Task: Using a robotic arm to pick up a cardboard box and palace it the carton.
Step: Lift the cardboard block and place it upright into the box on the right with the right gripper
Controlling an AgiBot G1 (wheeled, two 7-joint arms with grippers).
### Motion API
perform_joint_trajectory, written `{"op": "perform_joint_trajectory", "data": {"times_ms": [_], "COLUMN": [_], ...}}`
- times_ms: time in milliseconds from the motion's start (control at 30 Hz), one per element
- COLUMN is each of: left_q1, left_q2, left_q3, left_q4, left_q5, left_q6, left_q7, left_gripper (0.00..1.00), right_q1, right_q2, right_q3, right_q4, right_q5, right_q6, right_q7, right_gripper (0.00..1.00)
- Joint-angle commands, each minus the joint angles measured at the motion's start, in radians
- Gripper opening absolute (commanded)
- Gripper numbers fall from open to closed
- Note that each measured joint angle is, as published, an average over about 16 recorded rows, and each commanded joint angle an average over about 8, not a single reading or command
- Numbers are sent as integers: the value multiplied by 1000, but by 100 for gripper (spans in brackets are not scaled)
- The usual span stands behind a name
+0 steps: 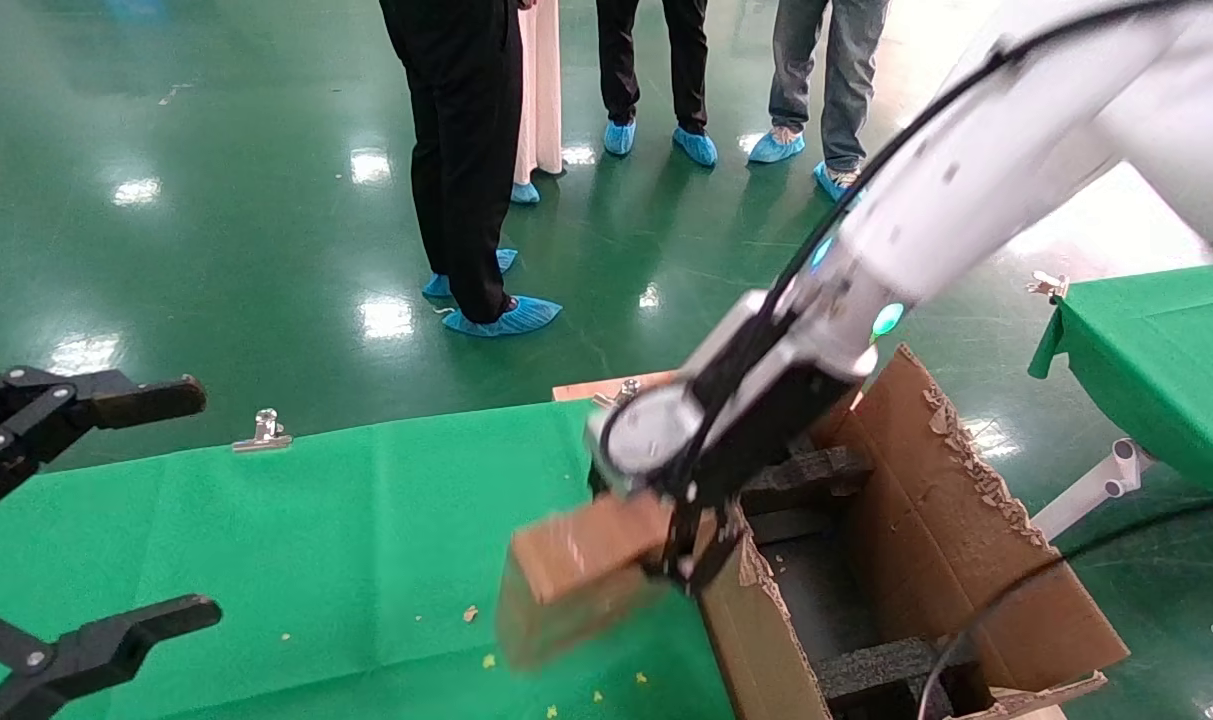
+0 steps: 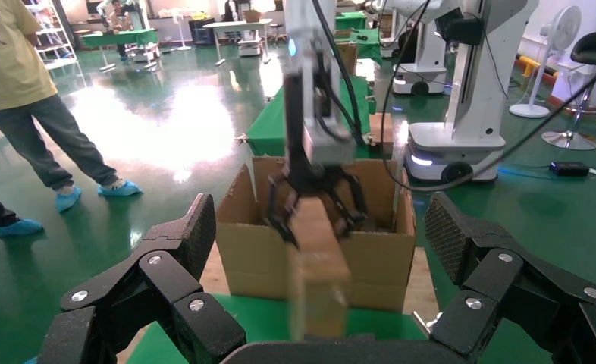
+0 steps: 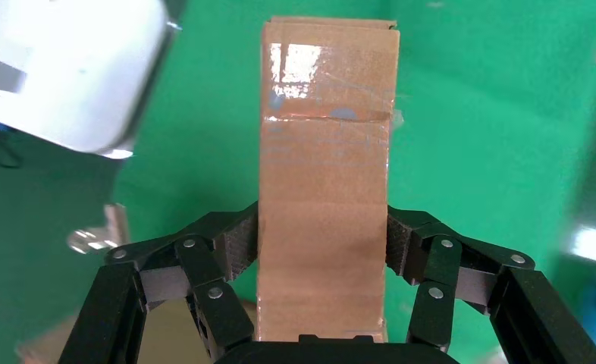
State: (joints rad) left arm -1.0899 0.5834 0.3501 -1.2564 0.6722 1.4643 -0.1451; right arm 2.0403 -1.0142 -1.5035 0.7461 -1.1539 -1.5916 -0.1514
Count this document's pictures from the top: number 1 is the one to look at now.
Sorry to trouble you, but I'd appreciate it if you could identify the small brown cardboard box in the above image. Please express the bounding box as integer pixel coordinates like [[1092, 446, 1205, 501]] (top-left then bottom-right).
[[496, 490, 702, 671]]

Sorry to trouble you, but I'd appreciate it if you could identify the black camera cable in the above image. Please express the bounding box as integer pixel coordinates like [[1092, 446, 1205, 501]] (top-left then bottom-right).
[[666, 0, 1213, 720]]

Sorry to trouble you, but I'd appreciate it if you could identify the large open cardboard carton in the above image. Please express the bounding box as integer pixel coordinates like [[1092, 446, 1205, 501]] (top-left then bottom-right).
[[696, 345, 1132, 720]]

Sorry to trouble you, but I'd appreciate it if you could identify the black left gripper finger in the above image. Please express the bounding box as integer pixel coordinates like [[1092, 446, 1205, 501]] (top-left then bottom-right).
[[0, 367, 208, 506], [0, 595, 223, 720]]

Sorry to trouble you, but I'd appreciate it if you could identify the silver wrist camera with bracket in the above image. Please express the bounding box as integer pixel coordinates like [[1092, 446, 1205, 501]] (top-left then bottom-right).
[[586, 290, 797, 498]]

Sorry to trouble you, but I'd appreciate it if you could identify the person in white skirt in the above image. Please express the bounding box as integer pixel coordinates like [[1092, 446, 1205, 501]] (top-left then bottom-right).
[[514, 0, 567, 186]]

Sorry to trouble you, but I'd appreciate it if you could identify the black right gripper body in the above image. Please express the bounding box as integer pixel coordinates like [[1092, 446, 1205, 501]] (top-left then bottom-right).
[[681, 365, 857, 506]]

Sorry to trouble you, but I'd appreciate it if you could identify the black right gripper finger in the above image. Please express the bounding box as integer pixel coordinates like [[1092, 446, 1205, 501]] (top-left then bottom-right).
[[661, 503, 742, 596]]

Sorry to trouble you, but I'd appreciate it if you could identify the person in black trousers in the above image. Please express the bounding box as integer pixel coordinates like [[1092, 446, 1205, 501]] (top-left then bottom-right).
[[379, 0, 524, 324], [596, 0, 712, 131]]

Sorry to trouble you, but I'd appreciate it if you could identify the person in grey jeans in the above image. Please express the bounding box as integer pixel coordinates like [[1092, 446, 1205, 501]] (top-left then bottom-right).
[[769, 0, 892, 171]]

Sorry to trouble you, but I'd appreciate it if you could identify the white table leg pipe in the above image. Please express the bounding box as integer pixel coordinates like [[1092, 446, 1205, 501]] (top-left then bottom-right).
[[1031, 438, 1152, 541]]

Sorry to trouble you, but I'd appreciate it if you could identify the large green tablecloth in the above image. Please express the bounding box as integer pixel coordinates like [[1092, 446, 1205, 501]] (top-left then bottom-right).
[[0, 400, 737, 720]]

